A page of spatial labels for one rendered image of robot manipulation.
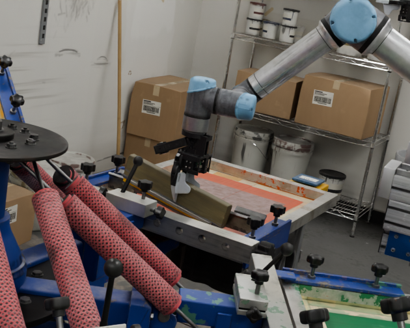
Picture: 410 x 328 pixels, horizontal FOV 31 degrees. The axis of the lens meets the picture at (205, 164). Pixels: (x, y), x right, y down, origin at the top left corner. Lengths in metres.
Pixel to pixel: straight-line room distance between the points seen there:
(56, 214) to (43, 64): 3.47
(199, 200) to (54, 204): 0.86
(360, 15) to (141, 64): 3.82
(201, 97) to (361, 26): 0.47
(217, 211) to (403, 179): 0.54
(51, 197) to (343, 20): 0.97
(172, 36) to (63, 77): 1.33
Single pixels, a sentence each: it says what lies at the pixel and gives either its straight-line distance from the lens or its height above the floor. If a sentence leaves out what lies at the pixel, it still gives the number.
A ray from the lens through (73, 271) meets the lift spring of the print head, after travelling 1.26.
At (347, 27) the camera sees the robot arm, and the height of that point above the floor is 1.59.
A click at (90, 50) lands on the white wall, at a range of 5.12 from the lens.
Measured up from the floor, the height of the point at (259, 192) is 0.95.
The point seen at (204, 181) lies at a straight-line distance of 2.65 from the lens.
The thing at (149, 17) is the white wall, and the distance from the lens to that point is 5.66.
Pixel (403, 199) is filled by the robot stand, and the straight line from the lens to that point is 2.23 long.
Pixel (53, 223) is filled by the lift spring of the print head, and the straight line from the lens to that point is 1.31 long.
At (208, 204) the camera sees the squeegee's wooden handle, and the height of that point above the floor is 1.04.
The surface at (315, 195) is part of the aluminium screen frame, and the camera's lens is 2.67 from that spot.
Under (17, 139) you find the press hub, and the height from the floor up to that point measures 1.31.
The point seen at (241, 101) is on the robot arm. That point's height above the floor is 1.34.
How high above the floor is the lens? 1.68
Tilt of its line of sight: 15 degrees down
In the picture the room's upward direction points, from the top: 10 degrees clockwise
